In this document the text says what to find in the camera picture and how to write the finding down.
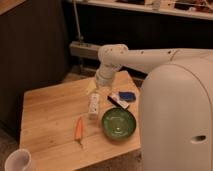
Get white cup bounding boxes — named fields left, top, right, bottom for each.
left=4, top=149, right=36, bottom=171

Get white plastic bottle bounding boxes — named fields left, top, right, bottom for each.
left=88, top=93, right=100, bottom=119

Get grey long case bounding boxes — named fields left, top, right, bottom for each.
left=69, top=41, right=100, bottom=60

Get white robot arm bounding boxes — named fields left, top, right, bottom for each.
left=95, top=44, right=213, bottom=171

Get wooden table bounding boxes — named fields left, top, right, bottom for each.
left=20, top=78, right=140, bottom=171

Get green bowl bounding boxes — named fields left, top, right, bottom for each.
left=101, top=107, right=137, bottom=141

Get blue sponge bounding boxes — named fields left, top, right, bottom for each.
left=119, top=92, right=136, bottom=102

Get metal pole stand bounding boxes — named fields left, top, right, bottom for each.
left=73, top=0, right=83, bottom=44

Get orange carrot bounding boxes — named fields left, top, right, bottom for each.
left=74, top=118, right=83, bottom=144

